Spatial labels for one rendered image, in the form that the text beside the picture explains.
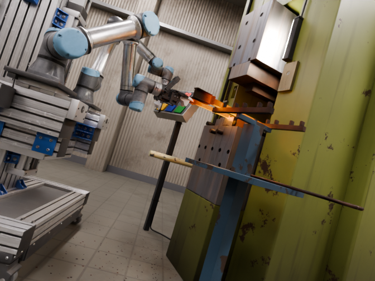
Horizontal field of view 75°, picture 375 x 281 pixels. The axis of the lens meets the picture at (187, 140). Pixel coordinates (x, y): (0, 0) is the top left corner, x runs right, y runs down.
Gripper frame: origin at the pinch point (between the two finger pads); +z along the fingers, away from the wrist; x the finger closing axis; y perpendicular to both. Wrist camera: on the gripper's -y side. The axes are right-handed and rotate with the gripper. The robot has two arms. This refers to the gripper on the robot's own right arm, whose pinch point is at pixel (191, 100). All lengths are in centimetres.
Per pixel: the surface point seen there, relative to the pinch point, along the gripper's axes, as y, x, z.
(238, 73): -29.1, -2.1, 27.3
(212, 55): -167, -277, 134
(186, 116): 3.4, -38.6, 16.8
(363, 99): -27, 49, 79
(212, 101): 8.3, 44.1, -9.6
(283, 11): -73, 13, 37
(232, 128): 10.4, 17.9, 21.7
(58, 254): 101, -6, -43
